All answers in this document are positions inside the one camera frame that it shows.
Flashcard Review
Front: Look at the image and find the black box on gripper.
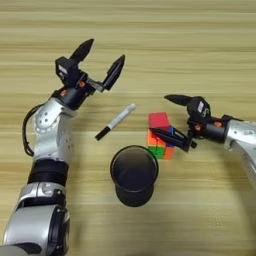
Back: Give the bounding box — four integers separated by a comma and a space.
54, 56, 88, 88
186, 95, 212, 124

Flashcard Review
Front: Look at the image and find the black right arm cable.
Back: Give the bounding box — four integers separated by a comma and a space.
221, 114, 243, 123

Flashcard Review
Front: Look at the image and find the multicoloured puzzle cube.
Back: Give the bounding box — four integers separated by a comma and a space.
146, 125, 177, 161

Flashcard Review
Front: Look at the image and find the red cube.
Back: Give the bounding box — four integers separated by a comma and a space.
147, 111, 172, 133

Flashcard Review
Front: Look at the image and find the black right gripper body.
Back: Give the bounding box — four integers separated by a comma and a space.
185, 117, 230, 153

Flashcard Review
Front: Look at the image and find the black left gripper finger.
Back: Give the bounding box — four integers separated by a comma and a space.
101, 54, 127, 93
68, 38, 95, 64

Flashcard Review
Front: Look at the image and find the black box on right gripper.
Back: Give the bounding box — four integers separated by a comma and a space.
186, 95, 212, 124

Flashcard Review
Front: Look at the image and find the white marker with black cap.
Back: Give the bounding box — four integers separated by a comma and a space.
94, 103, 137, 142

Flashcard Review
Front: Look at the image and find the black mesh cup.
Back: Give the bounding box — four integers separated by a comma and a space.
109, 144, 160, 208

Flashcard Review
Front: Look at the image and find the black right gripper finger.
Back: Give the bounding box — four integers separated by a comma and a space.
163, 94, 193, 108
148, 127, 190, 152

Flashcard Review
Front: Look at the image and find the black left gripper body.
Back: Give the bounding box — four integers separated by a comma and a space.
52, 80, 104, 110

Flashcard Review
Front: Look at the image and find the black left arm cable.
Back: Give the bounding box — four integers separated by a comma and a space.
21, 103, 46, 158

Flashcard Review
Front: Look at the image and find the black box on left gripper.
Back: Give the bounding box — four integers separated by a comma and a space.
54, 56, 88, 88

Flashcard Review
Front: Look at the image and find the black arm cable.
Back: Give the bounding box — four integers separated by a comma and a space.
21, 103, 46, 158
221, 114, 243, 123

